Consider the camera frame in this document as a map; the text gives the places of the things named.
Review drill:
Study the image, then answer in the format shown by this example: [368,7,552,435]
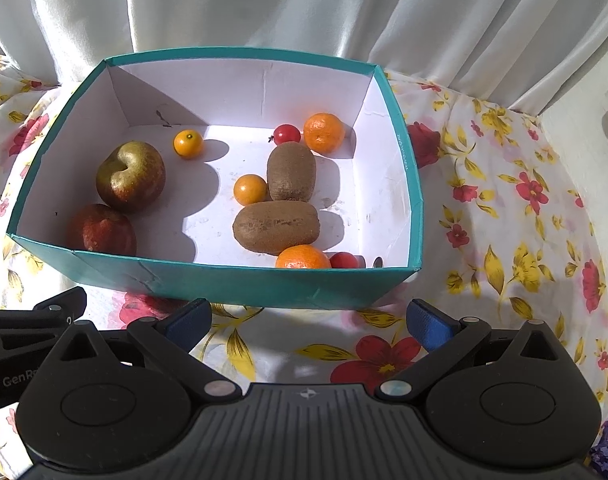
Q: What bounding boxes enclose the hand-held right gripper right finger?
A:
[374,298,569,403]

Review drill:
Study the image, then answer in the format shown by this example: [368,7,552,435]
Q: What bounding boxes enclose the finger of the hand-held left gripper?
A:
[0,287,88,333]

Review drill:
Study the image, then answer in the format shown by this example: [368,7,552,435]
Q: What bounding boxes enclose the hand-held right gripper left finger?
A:
[48,298,242,403]

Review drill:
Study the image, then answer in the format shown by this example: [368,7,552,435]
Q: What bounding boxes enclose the teal cardboard box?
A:
[6,47,425,311]

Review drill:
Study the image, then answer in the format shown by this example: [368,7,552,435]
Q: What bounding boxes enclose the dark red apple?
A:
[66,203,137,257]

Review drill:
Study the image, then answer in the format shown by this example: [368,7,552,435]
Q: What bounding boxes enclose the brown kiwi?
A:
[266,141,317,202]
[232,201,321,255]

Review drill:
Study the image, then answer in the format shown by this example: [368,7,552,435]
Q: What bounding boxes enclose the mandarin orange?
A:
[275,244,332,270]
[303,113,346,156]

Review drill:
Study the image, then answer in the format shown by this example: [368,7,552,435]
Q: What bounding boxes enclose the small yellow orange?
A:
[173,130,204,159]
[233,174,269,207]

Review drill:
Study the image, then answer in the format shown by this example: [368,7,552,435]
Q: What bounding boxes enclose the red green apple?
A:
[95,141,167,213]

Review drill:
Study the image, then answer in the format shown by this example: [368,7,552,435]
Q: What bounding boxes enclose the floral tablecloth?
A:
[0,55,608,480]

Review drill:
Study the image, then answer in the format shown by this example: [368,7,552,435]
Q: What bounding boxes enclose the white curtain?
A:
[0,0,608,111]

